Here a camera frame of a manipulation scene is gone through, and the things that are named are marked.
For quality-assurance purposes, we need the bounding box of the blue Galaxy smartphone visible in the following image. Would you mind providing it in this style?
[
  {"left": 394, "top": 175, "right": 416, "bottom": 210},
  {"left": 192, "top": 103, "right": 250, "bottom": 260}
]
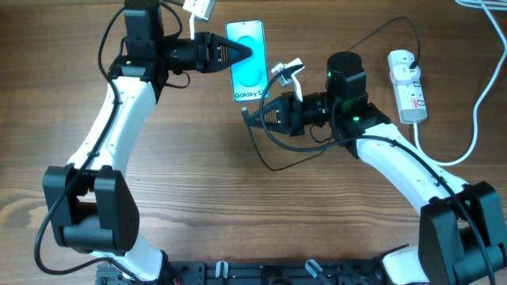
[{"left": 225, "top": 20, "right": 269, "bottom": 102}]

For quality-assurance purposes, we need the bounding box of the black charger cable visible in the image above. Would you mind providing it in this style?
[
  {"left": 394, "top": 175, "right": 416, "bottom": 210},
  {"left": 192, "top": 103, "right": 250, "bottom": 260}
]
[{"left": 241, "top": 16, "right": 421, "bottom": 173}]

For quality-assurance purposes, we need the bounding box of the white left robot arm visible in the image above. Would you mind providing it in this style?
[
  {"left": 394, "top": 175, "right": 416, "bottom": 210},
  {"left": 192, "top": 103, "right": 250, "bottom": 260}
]
[{"left": 40, "top": 1, "right": 254, "bottom": 284}]

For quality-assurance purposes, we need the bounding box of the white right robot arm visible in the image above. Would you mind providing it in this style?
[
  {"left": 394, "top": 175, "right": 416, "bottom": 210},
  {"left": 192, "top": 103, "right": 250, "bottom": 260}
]
[{"left": 288, "top": 51, "right": 506, "bottom": 284}]

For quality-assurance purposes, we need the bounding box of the white charger adapter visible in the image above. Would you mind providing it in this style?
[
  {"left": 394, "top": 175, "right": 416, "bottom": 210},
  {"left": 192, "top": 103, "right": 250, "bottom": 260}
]
[{"left": 390, "top": 64, "right": 421, "bottom": 86}]

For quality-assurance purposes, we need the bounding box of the white power strip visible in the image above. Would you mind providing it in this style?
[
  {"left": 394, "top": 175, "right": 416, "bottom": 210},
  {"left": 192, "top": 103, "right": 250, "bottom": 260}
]
[{"left": 387, "top": 50, "right": 428, "bottom": 124}]

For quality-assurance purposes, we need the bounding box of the white power strip cord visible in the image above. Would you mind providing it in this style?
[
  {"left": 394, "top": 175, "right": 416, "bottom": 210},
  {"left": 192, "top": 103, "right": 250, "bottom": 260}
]
[{"left": 413, "top": 0, "right": 507, "bottom": 167}]

